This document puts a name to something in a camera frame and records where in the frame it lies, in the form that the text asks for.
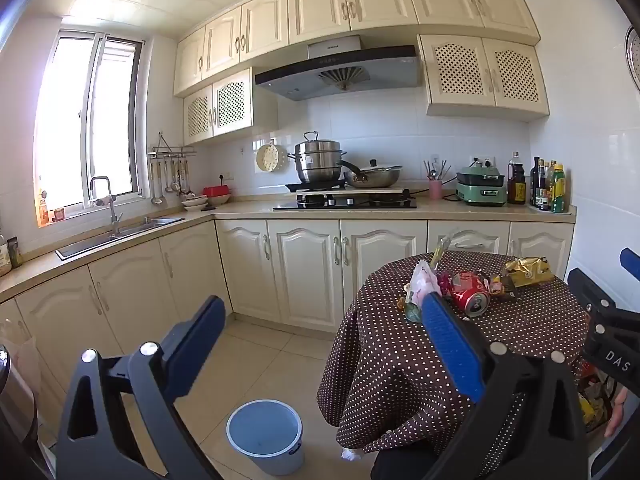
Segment cream board under pots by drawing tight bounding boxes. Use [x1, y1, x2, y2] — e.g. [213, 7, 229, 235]
[296, 186, 408, 196]

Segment crushed red drink can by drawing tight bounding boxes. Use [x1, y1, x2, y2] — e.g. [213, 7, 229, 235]
[446, 271, 493, 318]

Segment row of hanging utensils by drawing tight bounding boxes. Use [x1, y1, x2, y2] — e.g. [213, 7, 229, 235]
[149, 157, 197, 206]

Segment person's right hand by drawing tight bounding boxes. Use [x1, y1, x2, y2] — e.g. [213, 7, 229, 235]
[604, 387, 630, 438]

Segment cream perforated steamer plate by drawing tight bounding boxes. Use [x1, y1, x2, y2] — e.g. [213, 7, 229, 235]
[256, 143, 289, 175]

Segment cream upper cabinet row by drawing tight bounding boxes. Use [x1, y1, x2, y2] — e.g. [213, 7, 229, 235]
[172, 0, 542, 97]

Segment large dark oil bottle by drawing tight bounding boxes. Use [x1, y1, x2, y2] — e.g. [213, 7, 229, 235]
[506, 151, 527, 205]

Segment narrow cream lattice cabinet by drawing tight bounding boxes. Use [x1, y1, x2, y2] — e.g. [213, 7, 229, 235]
[182, 67, 278, 146]

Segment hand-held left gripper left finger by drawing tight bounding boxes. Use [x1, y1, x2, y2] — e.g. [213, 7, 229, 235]
[50, 295, 227, 480]

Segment wall utensil rack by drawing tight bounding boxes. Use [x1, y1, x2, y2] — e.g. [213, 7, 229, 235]
[148, 132, 197, 158]

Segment wide cream lattice cabinet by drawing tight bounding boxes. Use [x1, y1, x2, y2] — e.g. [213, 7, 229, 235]
[417, 34, 551, 122]

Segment green electric cooker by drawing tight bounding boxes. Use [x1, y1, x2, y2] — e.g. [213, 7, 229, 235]
[455, 166, 507, 207]

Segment black gas stove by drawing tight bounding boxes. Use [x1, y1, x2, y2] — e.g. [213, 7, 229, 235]
[272, 187, 418, 211]

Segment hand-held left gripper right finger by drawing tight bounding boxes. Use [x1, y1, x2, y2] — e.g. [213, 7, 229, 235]
[421, 291, 588, 480]

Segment steel steamer pot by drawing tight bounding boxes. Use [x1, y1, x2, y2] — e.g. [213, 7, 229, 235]
[287, 131, 348, 184]

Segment steel wok with lid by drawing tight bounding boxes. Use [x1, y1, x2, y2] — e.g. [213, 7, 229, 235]
[340, 159, 403, 188]

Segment golden snack wrapper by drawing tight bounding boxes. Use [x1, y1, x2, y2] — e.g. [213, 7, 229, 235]
[501, 256, 555, 288]

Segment bundle of chopsticks and spoons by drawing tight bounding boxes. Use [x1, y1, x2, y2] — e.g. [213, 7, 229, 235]
[424, 159, 453, 182]

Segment round perforated metal disc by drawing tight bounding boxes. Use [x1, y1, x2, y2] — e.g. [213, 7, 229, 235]
[625, 25, 640, 93]

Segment pink yellow snack wrapper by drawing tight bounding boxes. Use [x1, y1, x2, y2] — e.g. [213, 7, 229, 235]
[487, 275, 519, 302]

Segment pink white plastic wrapper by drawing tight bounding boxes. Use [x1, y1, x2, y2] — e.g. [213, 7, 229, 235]
[404, 260, 443, 306]

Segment stainless steel sink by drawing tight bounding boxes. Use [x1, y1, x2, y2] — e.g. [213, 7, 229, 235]
[55, 216, 186, 261]

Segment grey range hood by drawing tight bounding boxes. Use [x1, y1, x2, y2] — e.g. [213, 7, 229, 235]
[254, 35, 423, 102]

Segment sliding kitchen window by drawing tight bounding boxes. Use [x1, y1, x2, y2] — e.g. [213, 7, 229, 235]
[35, 30, 147, 228]

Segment colourful plastic bag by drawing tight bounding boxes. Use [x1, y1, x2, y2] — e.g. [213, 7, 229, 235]
[575, 357, 615, 433]

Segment round table brown dotted cloth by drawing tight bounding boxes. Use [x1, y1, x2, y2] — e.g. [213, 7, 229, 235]
[317, 251, 591, 453]

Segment green bottle yellow cap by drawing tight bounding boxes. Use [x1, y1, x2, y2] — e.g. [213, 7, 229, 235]
[551, 163, 567, 213]

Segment clear yellowish plastic wrapper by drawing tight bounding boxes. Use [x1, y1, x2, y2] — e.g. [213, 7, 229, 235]
[429, 237, 453, 268]

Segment steel kitchen faucet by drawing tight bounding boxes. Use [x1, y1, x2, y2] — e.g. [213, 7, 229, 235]
[89, 176, 123, 236]

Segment cream base cabinets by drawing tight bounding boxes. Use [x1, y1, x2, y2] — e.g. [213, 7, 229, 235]
[0, 217, 576, 401]

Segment light blue plastic bucket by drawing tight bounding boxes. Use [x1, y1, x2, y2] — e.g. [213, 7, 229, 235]
[226, 400, 304, 477]

